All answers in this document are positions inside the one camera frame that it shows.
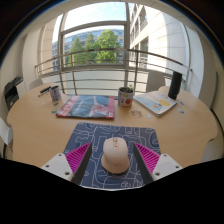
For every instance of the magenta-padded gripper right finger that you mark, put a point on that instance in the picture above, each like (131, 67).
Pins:
(160, 166)

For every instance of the patterned drinking cup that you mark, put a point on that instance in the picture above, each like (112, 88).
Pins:
(55, 94)

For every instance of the light illustrated book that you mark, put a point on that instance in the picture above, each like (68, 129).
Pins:
(156, 102)

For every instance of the printed mug with plant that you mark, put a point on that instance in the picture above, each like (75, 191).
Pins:
(125, 98)

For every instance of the white plastic chair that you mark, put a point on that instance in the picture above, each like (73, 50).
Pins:
(35, 84)
(155, 81)
(5, 135)

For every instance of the beige computer mouse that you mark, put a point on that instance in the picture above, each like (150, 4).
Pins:
(115, 156)

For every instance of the black printer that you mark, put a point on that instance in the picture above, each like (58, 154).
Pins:
(12, 93)

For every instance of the metal balcony railing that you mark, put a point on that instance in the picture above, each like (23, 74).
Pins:
(100, 50)

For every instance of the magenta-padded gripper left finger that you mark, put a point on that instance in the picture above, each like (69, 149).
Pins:
(63, 165)

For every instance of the red magazine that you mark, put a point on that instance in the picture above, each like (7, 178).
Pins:
(86, 106)

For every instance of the dark blue patterned mouse pad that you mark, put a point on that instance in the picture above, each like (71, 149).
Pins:
(100, 131)

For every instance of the small dark stapler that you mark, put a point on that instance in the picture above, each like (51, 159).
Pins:
(45, 89)

